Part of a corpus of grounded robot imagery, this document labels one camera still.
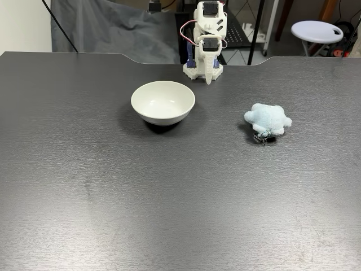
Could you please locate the red and black appliance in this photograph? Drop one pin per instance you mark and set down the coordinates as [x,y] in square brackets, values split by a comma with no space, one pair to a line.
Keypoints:
[337,52]

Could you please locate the small black camera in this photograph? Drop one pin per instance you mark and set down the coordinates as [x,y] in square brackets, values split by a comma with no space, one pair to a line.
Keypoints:
[155,6]

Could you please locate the white bowl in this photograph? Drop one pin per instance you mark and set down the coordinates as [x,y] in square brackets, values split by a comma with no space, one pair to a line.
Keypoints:
[162,102]

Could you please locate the white round stool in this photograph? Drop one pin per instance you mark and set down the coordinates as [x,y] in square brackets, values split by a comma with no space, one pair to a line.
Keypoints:
[316,31]

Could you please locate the thin black stand leg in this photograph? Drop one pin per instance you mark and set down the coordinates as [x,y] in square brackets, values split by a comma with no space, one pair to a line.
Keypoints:
[60,26]

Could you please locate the white cart frame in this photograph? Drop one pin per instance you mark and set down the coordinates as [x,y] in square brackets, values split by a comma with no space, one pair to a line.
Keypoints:
[269,28]

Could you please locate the grey cloth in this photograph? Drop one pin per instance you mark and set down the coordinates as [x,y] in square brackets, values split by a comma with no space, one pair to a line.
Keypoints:
[118,31]

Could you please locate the skyblue plush doll with keyring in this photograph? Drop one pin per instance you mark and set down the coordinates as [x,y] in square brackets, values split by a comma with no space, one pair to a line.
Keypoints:
[268,118]

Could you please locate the blue table clamp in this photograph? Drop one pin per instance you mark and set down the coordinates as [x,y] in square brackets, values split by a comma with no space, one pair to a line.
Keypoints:
[216,62]
[191,57]

